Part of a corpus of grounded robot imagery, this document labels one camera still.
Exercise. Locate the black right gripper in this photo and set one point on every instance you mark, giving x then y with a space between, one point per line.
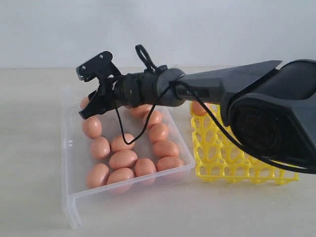
126 90

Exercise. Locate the clear plastic container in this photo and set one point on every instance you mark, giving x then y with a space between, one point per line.
77 161

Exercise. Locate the brown egg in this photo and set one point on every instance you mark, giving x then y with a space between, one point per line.
140 111
144 166
84 102
100 148
198 109
118 143
169 162
124 158
165 148
121 174
92 127
98 176
155 118
158 132

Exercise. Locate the yellow plastic egg tray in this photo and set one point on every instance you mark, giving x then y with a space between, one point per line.
217 158

